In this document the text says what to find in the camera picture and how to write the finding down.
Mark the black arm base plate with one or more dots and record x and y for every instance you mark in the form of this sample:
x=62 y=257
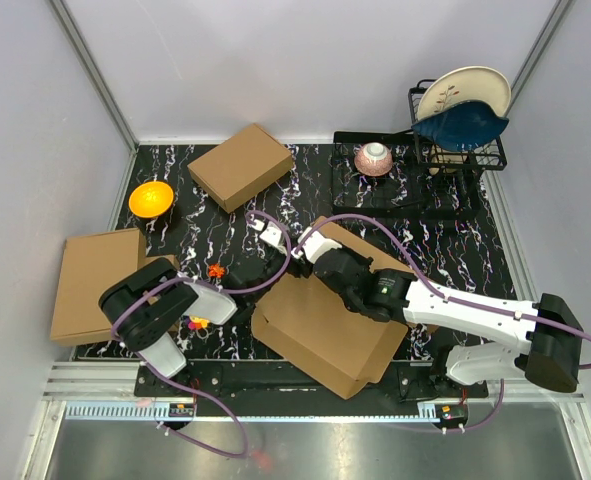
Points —
x=402 y=380

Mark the black wire dish rack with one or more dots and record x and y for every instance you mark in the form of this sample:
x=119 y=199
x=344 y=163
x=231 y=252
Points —
x=408 y=191

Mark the blue leaf plate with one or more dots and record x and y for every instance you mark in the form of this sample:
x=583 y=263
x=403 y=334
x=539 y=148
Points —
x=463 y=127

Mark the beige cup in rack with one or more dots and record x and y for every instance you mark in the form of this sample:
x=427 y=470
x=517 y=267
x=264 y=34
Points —
x=440 y=162

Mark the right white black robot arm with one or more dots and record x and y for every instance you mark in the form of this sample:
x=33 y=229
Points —
x=536 y=341

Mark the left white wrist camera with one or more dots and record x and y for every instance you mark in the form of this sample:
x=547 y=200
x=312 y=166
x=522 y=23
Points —
x=273 y=236

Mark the large cardboard box left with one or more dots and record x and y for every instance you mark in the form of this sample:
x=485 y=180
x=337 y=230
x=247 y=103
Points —
x=92 y=264

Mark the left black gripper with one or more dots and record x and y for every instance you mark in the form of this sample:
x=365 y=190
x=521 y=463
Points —
x=283 y=257

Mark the orange bowl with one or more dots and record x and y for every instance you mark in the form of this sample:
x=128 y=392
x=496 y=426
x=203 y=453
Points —
x=151 y=199

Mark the pink patterned bowl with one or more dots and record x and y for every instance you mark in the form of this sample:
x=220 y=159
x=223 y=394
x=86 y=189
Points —
x=373 y=159

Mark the cream floral plate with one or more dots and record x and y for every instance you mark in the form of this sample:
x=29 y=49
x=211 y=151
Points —
x=471 y=83

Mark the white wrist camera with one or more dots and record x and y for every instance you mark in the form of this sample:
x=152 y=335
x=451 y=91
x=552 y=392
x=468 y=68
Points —
x=313 y=246
x=273 y=236

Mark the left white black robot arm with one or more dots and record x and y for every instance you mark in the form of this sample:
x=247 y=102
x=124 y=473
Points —
x=145 y=305

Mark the small cardboard box left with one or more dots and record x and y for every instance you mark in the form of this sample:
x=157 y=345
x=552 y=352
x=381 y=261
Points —
x=159 y=264

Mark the rainbow flower toy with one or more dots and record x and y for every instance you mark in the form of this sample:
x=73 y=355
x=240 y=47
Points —
x=197 y=323

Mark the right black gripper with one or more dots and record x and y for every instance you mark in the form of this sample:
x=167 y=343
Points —
x=361 y=261

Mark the closed cardboard box back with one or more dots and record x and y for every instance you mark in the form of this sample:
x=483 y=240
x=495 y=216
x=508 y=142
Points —
x=238 y=169

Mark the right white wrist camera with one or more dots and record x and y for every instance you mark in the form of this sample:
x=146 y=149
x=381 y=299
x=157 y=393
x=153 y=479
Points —
x=313 y=246

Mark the small orange red toy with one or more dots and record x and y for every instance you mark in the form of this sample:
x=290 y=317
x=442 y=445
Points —
x=216 y=271

